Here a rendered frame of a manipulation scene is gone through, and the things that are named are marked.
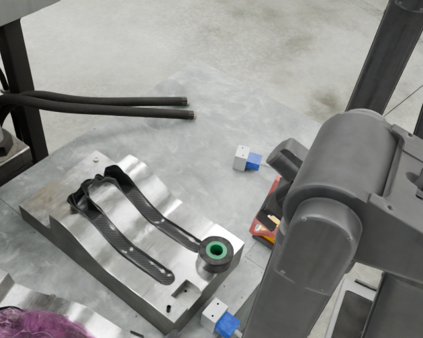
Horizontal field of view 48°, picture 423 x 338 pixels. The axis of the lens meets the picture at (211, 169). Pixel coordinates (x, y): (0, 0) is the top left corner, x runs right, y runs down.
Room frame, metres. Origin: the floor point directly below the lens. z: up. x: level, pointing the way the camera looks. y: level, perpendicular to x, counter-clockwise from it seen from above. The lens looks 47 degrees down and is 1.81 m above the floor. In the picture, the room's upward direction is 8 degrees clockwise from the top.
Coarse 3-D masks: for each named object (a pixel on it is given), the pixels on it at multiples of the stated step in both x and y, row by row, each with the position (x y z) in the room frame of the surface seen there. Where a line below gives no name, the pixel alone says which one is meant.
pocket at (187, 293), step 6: (186, 282) 0.53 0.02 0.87; (180, 288) 0.52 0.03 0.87; (186, 288) 0.52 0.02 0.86; (192, 288) 0.52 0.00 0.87; (198, 288) 0.52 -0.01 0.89; (174, 294) 0.50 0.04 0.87; (180, 294) 0.51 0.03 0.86; (186, 294) 0.51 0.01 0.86; (192, 294) 0.51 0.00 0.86; (198, 294) 0.51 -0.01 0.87; (180, 300) 0.49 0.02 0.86; (186, 300) 0.49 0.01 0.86; (192, 300) 0.49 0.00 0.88
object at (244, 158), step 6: (240, 150) 1.00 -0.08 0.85; (246, 150) 1.00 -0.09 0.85; (240, 156) 0.97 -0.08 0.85; (246, 156) 0.98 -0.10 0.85; (252, 156) 0.99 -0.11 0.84; (258, 156) 1.00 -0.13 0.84; (234, 162) 0.97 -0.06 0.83; (240, 162) 0.97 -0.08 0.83; (246, 162) 0.97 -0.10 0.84; (252, 162) 0.97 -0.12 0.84; (258, 162) 0.97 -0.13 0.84; (264, 162) 0.98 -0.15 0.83; (234, 168) 0.97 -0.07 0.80; (240, 168) 0.97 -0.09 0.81; (252, 168) 0.97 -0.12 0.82; (258, 168) 0.97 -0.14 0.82
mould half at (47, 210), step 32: (128, 160) 0.82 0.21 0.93; (64, 192) 0.74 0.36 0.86; (96, 192) 0.70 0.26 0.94; (160, 192) 0.76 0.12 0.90; (32, 224) 0.66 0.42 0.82; (64, 224) 0.60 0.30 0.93; (128, 224) 0.65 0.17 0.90; (192, 224) 0.68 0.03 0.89; (96, 256) 0.55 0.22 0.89; (160, 256) 0.58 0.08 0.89; (192, 256) 0.59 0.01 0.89; (128, 288) 0.49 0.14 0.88; (160, 288) 0.50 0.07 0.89; (160, 320) 0.45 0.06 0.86
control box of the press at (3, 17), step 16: (0, 0) 1.13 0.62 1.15; (16, 0) 1.17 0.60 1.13; (32, 0) 1.21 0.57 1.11; (48, 0) 1.26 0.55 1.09; (0, 16) 1.12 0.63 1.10; (16, 16) 1.16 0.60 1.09; (0, 32) 1.18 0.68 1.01; (16, 32) 1.20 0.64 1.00; (0, 48) 1.19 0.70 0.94; (16, 48) 1.19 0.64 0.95; (16, 64) 1.18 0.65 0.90; (0, 80) 1.20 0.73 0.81; (16, 80) 1.17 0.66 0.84; (32, 80) 1.22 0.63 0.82; (16, 112) 1.20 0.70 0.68; (32, 112) 1.20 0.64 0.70; (16, 128) 1.20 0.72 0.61; (32, 128) 1.18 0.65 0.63; (32, 144) 1.17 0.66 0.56; (32, 160) 1.18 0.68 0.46
